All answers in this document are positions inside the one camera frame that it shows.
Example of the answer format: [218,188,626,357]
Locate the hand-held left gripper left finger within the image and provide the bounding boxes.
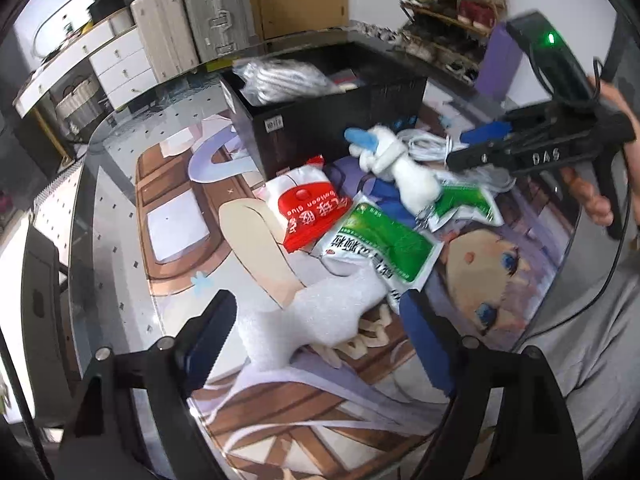
[55,289,238,480]

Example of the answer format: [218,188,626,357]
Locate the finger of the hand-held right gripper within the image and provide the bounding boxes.
[459,119,527,148]
[446,137,521,173]

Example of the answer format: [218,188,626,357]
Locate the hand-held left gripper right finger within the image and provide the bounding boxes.
[400,290,583,480]

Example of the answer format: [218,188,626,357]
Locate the small green and white packet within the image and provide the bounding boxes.
[430,180,505,233]

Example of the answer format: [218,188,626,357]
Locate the white cable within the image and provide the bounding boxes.
[400,127,516,193]

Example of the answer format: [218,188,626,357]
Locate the beige soft chain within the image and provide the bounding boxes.
[325,305,388,361]

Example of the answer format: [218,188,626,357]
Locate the white plush toy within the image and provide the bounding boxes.
[344,126,443,218]

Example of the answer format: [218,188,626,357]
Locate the large green and white packet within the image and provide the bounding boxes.
[316,195,445,291]

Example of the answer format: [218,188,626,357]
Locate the white foam sheet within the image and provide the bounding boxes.
[235,260,396,371]

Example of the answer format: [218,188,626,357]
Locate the black storage box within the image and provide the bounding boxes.
[220,42,428,178]

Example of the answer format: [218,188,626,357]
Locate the red and white packet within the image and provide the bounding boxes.
[263,156,356,253]

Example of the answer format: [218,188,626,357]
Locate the person's right hand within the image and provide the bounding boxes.
[562,77,640,227]

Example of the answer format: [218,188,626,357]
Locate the purple yoga mat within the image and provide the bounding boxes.
[475,27,526,106]

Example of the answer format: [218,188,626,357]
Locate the printed desk mat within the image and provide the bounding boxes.
[135,85,581,480]

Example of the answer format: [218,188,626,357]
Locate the collection of assorted shoes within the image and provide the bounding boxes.
[350,0,508,86]

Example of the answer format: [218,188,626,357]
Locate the wooden shoe rack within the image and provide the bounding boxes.
[397,0,508,86]

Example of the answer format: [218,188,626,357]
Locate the person's grey shirt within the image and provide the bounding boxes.
[520,240,640,480]

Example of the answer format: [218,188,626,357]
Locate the black flat panel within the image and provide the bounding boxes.
[0,200,88,428]

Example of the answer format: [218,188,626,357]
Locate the wicker basket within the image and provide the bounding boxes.
[54,75,103,131]

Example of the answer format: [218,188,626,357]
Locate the silver suitcase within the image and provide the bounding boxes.
[181,0,251,63]

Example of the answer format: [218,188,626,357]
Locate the white dresser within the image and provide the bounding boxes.
[12,7,161,118]

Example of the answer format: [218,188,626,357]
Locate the cream suitcase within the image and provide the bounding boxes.
[130,0,201,83]

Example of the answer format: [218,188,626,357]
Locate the oval mirror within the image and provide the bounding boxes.
[32,0,98,56]

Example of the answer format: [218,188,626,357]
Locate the glass table with black frame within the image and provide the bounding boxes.
[65,25,586,480]

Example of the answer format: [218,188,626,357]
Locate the black cable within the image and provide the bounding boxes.
[522,57,640,341]

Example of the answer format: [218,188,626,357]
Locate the clear bag of cables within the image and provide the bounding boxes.
[232,58,346,107]

